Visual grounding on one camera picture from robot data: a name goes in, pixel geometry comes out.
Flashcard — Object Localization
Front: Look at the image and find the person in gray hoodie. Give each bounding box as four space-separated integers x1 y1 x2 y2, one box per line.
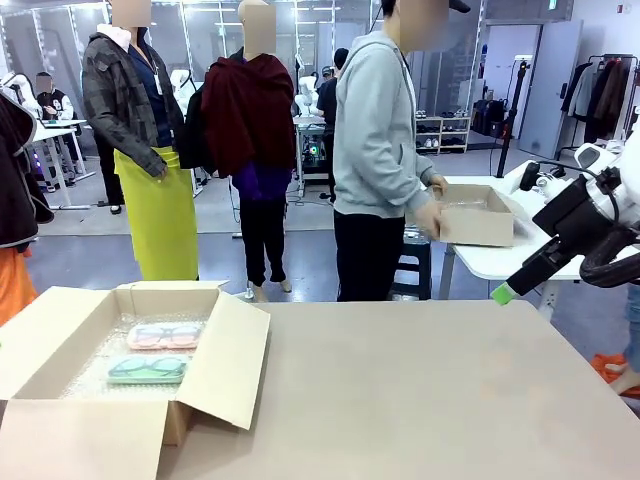
332 0 471 303

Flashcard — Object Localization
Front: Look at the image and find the white side table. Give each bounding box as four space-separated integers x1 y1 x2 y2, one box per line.
442 159 640 324

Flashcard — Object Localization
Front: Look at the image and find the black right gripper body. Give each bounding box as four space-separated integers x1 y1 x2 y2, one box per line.
532 172 621 245

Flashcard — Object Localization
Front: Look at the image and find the mannequin with maroon garment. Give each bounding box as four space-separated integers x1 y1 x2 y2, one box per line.
198 0 298 303

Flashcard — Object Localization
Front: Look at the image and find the pink glasses case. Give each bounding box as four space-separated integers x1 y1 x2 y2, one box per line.
126 322 205 351

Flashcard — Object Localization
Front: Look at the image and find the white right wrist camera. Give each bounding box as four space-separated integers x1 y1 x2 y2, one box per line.
506 160 556 196

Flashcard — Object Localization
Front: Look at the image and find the large cardboard box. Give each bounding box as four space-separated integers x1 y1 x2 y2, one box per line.
0 279 272 480

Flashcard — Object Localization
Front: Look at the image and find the orange garment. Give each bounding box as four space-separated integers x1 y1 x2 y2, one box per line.
0 247 39 326

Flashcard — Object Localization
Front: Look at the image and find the clear bubble wrap sheet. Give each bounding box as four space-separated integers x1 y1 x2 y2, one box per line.
59 312 211 401

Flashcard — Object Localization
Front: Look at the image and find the mannequin camo jacket yellow skirt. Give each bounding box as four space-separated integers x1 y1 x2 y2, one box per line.
81 0 201 282

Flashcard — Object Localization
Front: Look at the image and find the person's right forearm gray sleeve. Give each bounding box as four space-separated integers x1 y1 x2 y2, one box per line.
392 149 436 214

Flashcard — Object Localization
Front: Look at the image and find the white background desk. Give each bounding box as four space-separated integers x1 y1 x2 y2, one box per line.
30 118 97 210

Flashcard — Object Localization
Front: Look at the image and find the black right arm cable sleeve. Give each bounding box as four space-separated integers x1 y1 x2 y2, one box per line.
579 227 640 289

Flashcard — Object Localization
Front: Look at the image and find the small cardboard box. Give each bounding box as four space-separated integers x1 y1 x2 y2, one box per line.
432 183 516 248

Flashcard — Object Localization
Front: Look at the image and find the metal cart with computer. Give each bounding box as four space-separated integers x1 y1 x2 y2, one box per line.
294 117 335 182

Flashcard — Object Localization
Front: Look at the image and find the clothes rack with coats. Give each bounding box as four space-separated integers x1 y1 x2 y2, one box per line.
559 53 640 146

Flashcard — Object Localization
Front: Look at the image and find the person's left forearm gray sleeve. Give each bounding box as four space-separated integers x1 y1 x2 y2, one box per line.
416 153 439 182

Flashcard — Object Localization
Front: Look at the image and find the black tripod stand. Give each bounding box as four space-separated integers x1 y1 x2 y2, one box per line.
494 57 531 177

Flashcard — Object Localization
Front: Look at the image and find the black suitcase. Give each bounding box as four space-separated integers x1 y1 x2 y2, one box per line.
472 98 509 139

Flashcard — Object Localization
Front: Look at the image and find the person's right hand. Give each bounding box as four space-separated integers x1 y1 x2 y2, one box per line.
407 199 444 239

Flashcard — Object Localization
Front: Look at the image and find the gray door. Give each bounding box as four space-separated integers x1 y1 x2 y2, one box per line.
517 19 585 160

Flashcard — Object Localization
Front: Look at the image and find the person in black clothes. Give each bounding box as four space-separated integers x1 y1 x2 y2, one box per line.
316 48 352 202

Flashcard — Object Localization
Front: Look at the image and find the seated person varsity jacket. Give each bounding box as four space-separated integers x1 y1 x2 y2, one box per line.
34 71 72 121

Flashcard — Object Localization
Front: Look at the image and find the black step stool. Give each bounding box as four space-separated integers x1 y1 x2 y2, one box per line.
392 227 434 301

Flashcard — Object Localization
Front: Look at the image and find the mint green glasses case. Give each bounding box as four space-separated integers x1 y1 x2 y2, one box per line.
106 353 194 385

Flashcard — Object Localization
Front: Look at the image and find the wooden shoe rack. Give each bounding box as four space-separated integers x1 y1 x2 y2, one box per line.
414 115 472 155

